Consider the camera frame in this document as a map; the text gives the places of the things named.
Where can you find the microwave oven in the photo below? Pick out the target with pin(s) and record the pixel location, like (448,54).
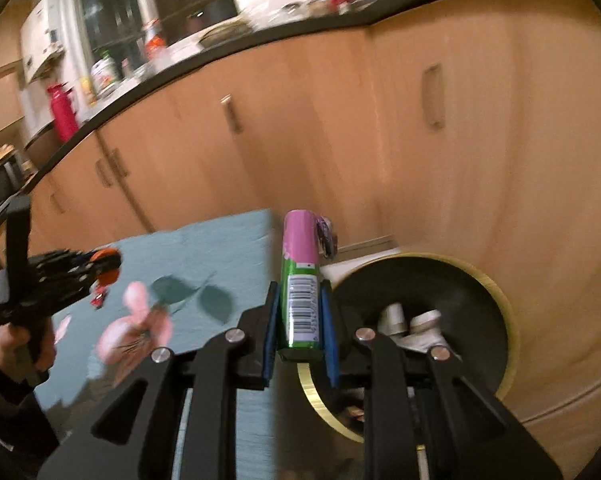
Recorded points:
(4,175)

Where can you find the person's left forearm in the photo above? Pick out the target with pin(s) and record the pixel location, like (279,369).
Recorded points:
(10,420)

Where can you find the white green paper cup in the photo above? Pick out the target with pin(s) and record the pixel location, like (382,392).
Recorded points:
(394,317)

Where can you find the small clear bottle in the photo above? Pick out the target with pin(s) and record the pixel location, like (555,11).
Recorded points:
(126,67)

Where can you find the person's left hand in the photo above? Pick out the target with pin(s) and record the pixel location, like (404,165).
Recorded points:
(18,352)

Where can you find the purple green lighter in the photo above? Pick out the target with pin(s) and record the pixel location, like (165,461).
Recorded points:
(300,280)

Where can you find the white detergent bottle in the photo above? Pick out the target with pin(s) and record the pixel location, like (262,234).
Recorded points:
(104,74)

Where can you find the wooden lower cabinet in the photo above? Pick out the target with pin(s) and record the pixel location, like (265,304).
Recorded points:
(380,160)

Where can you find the black trash bin gold rim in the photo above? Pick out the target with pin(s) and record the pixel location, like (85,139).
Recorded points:
(465,310)

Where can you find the white paper scrap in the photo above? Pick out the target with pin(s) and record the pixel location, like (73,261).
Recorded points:
(428,330)

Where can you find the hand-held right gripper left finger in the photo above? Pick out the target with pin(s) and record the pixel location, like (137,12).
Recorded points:
(270,340)

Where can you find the window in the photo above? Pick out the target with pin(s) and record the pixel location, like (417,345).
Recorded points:
(155,0)

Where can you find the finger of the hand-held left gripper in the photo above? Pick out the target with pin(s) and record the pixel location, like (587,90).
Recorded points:
(111,263)

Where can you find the orange bottle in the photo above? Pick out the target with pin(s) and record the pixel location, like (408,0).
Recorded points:
(153,40)

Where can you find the red thermos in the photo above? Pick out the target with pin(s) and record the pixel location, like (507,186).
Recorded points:
(63,112)

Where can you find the white water heater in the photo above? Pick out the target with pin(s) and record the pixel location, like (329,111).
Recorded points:
(43,37)

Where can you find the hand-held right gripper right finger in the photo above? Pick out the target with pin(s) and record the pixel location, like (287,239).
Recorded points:
(330,335)

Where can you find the black countertop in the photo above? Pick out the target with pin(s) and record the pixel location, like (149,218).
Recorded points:
(180,67)

